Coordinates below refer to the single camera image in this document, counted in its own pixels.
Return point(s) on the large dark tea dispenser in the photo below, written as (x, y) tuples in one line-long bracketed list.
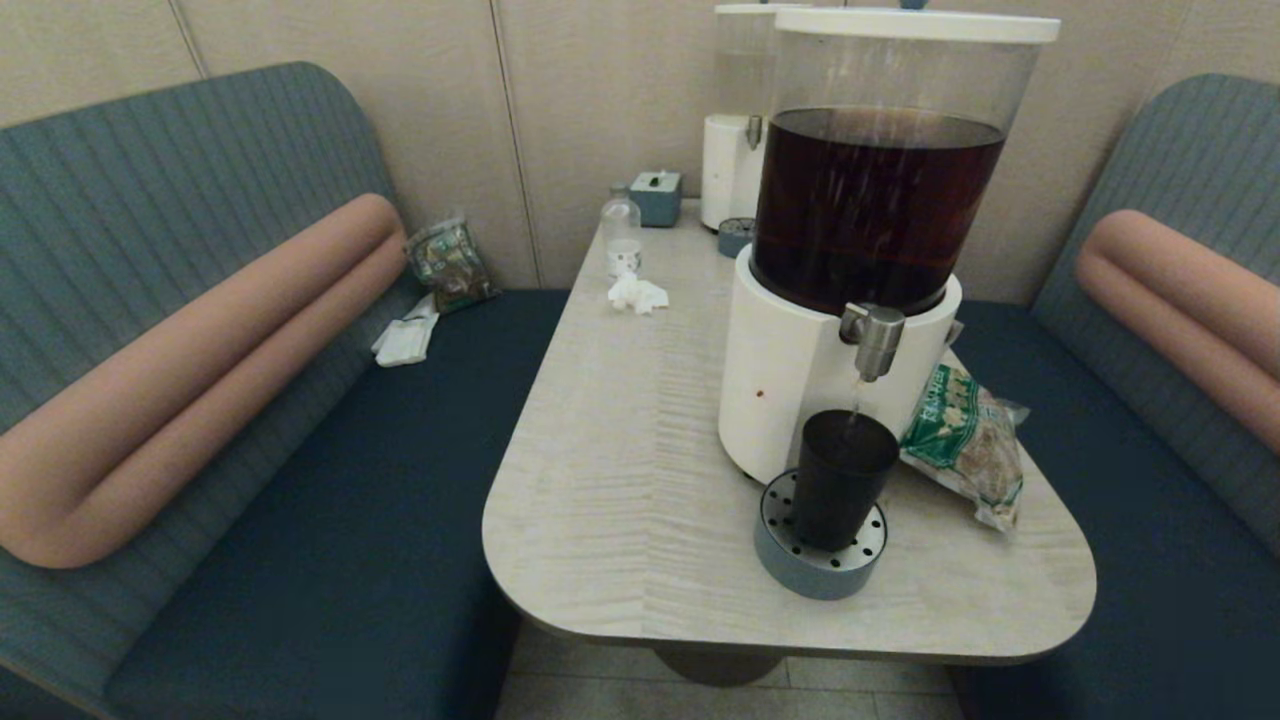
[(800, 370)]

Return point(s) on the black plastic cup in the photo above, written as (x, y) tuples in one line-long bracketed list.
[(842, 480)]

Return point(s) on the clear plastic bottle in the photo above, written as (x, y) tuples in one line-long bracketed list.
[(620, 230)]

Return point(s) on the transparent snack bag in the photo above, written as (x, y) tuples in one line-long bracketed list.
[(450, 265)]

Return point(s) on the green printed snack bag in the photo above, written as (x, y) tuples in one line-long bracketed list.
[(960, 430)]

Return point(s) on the white folded napkin pack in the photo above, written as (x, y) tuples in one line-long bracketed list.
[(405, 340)]

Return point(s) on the dark round table pedestal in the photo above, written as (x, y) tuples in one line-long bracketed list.
[(720, 665)]

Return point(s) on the pink bolster back cushion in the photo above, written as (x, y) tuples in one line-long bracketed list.
[(1180, 290), (200, 380)]

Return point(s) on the large round perforated drip tray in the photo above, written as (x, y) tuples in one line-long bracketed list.
[(780, 560)]

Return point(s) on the silver metal dispenser tap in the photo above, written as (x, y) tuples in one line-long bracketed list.
[(753, 131), (876, 340)]

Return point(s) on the blue-grey tissue box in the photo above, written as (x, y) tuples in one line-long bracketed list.
[(655, 200)]

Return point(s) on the crumpled white tissue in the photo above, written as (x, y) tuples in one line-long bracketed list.
[(635, 294)]

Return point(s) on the blue-grey upholstered booth bench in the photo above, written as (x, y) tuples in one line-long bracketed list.
[(1150, 560), (150, 180)]

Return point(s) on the clear empty beverage dispenser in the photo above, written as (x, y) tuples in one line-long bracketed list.
[(725, 170)]

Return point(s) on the small round drip tray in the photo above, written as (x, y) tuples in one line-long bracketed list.
[(733, 238)]

